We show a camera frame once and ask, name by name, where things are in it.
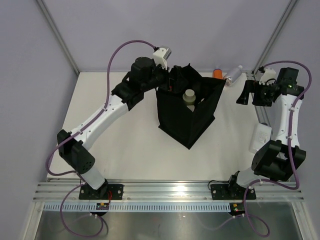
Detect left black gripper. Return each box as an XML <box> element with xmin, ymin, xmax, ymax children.
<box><xmin>141</xmin><ymin>59</ymin><xmax>188</xmax><ymax>94</ymax></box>

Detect green bottle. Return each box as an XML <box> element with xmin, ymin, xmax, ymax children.
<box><xmin>182</xmin><ymin>89</ymin><xmax>196</xmax><ymax>106</ymax></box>
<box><xmin>187</xmin><ymin>105</ymin><xmax>195</xmax><ymax>112</ymax></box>

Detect orange bottle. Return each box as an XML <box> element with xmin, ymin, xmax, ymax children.
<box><xmin>212</xmin><ymin>68</ymin><xmax>223</xmax><ymax>80</ymax></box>

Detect white bottle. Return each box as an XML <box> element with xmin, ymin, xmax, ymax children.
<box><xmin>249</xmin><ymin>123</ymin><xmax>272</xmax><ymax>154</ymax></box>

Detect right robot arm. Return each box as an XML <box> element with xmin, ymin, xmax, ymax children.
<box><xmin>226</xmin><ymin>65</ymin><xmax>307</xmax><ymax>199</ymax></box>

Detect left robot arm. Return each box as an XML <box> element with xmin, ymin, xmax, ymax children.
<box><xmin>57</xmin><ymin>57</ymin><xmax>183</xmax><ymax>200</ymax></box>

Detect black canvas bag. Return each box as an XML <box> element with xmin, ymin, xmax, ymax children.
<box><xmin>156</xmin><ymin>64</ymin><xmax>226</xmax><ymax>149</ymax></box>

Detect clear silver bottle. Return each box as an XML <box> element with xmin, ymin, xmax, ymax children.
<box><xmin>223</xmin><ymin>65</ymin><xmax>243</xmax><ymax>87</ymax></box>

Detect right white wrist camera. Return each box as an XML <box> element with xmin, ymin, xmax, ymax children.
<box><xmin>255</xmin><ymin>66</ymin><xmax>276</xmax><ymax>85</ymax></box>

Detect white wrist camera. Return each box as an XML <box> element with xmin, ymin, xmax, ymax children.
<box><xmin>255</xmin><ymin>66</ymin><xmax>276</xmax><ymax>85</ymax></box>
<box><xmin>152</xmin><ymin>46</ymin><xmax>172</xmax><ymax>70</ymax></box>

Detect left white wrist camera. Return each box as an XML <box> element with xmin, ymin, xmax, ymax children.
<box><xmin>152</xmin><ymin>46</ymin><xmax>172</xmax><ymax>70</ymax></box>

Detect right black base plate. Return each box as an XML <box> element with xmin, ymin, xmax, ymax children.
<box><xmin>209</xmin><ymin>183</ymin><xmax>246</xmax><ymax>200</ymax></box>

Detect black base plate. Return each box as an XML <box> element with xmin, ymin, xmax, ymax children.
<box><xmin>209</xmin><ymin>183</ymin><xmax>246</xmax><ymax>200</ymax></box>
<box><xmin>78</xmin><ymin>183</ymin><xmax>124</xmax><ymax>200</ymax></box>

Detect right aluminium frame post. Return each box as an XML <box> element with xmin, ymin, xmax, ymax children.
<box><xmin>251</xmin><ymin>0</ymin><xmax>299</xmax><ymax>74</ymax></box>

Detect aluminium frame post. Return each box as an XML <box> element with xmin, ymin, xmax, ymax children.
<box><xmin>251</xmin><ymin>0</ymin><xmax>299</xmax><ymax>74</ymax></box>
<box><xmin>34</xmin><ymin>0</ymin><xmax>81</xmax><ymax>77</ymax></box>

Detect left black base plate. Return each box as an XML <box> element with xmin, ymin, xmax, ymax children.
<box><xmin>78</xmin><ymin>183</ymin><xmax>124</xmax><ymax>200</ymax></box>

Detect left aluminium frame post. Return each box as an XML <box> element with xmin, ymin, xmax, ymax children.
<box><xmin>34</xmin><ymin>0</ymin><xmax>81</xmax><ymax>77</ymax></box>

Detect aluminium rail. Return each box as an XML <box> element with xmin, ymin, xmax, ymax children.
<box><xmin>32</xmin><ymin>178</ymin><xmax>304</xmax><ymax>203</ymax></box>

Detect white slotted cable duct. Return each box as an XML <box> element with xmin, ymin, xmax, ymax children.
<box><xmin>43</xmin><ymin>202</ymin><xmax>231</xmax><ymax>213</ymax></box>

